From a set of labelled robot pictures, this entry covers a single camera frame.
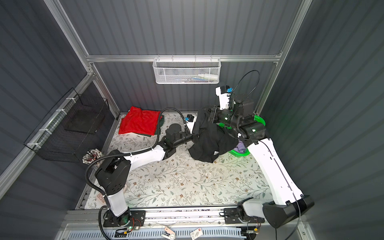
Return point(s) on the cup of pens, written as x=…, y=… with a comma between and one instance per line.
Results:
x=91, y=156

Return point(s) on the white wire mesh basket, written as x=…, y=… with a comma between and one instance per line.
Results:
x=183, y=72

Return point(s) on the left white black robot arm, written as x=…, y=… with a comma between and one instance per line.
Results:
x=113, y=173

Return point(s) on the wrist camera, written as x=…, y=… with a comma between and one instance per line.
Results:
x=223, y=90
x=190, y=118

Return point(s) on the pink white remote pad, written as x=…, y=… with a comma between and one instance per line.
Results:
x=100, y=200

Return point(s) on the purple t shirt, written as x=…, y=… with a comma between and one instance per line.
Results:
x=240, y=148

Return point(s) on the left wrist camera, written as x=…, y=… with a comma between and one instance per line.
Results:
x=190, y=118

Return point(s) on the white tag card left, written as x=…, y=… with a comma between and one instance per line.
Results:
x=168, y=234

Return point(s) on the white spray bottle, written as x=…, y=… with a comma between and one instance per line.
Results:
x=209, y=77

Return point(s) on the green plastic basket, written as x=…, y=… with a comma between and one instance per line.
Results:
x=251, y=130

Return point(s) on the black t shirt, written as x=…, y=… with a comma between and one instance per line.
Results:
x=212, y=140

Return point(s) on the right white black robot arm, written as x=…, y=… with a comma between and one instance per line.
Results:
x=289, y=202

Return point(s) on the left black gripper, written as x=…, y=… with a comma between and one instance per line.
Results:
x=186, y=138

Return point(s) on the white tag card right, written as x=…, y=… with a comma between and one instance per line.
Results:
x=196, y=234

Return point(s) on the black wire basket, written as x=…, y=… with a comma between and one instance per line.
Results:
x=83, y=124

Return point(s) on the red folded t shirt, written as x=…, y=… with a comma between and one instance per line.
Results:
x=140, y=121

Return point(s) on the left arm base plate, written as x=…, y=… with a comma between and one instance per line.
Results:
x=128, y=219

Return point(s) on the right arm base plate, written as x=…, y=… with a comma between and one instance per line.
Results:
x=238, y=216

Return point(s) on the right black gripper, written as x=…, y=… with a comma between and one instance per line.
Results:
x=214, y=113

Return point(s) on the white tag card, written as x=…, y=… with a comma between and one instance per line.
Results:
x=168, y=234
x=196, y=234

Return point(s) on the floral table mat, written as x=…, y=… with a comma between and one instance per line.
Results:
x=182, y=181

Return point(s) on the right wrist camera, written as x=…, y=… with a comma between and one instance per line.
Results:
x=223, y=90

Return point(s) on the aluminium front rail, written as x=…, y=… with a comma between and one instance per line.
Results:
x=195, y=216

